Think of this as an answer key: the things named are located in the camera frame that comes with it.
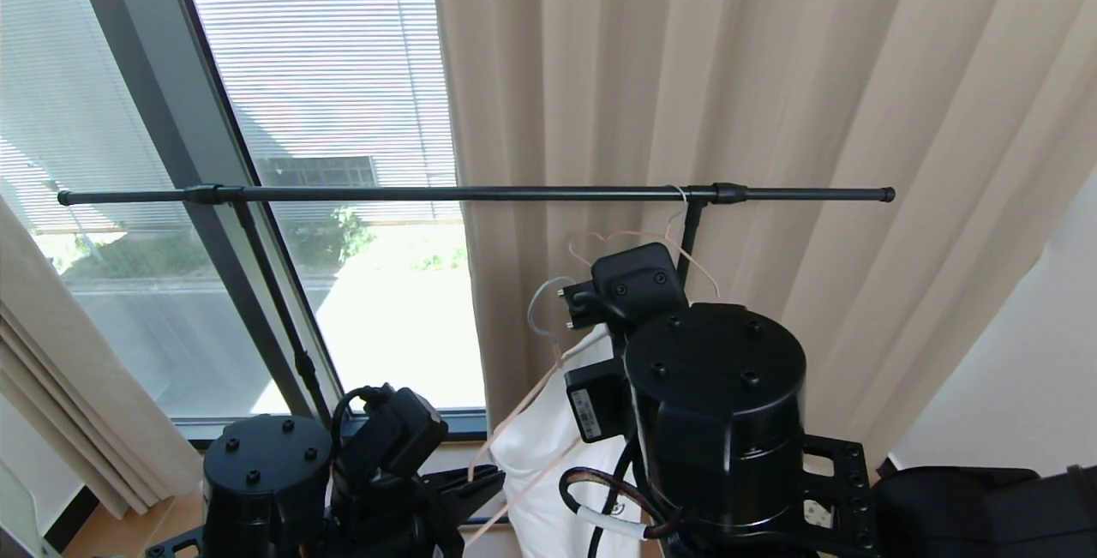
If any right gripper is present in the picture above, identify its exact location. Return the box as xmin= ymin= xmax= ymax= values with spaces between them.
xmin=566 ymin=358 xmax=637 ymax=443

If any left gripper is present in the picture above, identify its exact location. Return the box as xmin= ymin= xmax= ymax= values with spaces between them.
xmin=377 ymin=477 xmax=468 ymax=558

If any pink clothes hanger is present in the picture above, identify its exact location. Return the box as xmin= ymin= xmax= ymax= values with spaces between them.
xmin=467 ymin=277 xmax=611 ymax=552
xmin=566 ymin=188 xmax=722 ymax=299

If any white printed t-shirt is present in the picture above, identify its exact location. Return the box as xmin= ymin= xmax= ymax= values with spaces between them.
xmin=489 ymin=324 xmax=645 ymax=558

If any black clothes rack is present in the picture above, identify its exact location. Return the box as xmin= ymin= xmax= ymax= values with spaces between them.
xmin=57 ymin=183 xmax=896 ymax=423

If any beige curtain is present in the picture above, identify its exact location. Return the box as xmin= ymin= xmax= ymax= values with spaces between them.
xmin=0 ymin=193 xmax=204 ymax=519
xmin=428 ymin=0 xmax=1097 ymax=473

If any window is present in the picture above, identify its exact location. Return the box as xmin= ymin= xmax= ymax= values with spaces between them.
xmin=0 ymin=0 xmax=490 ymax=443

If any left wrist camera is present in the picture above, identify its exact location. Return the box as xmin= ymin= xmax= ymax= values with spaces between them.
xmin=330 ymin=385 xmax=449 ymax=501

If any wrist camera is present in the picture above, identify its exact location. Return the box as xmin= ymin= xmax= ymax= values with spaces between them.
xmin=559 ymin=243 xmax=690 ymax=338
xmin=330 ymin=385 xmax=449 ymax=501

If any black cable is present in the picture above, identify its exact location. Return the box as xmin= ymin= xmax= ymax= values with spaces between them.
xmin=587 ymin=438 xmax=637 ymax=558
xmin=329 ymin=385 xmax=388 ymax=449

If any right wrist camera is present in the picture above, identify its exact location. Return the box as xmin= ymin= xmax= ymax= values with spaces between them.
xmin=559 ymin=243 xmax=690 ymax=338

